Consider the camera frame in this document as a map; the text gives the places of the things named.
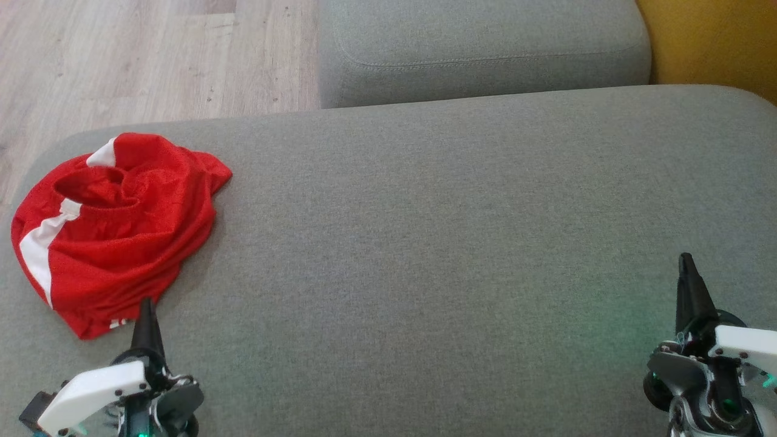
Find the grey fabric sofa back cushion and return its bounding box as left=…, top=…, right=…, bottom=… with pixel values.
left=317, top=0, right=653, bottom=110

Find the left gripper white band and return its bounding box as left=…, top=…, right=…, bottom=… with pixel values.
left=36, top=297, right=205, bottom=437

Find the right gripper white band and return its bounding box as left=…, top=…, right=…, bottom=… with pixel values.
left=642, top=252, right=777, bottom=437

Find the red garment with white stripes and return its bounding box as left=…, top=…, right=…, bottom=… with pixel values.
left=10, top=132, right=233, bottom=340

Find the mustard yellow furniture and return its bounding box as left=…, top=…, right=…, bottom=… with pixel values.
left=634, top=0, right=777, bottom=105

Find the grey fabric sofa seat cushion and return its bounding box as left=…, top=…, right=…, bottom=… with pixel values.
left=0, top=85, right=777, bottom=437

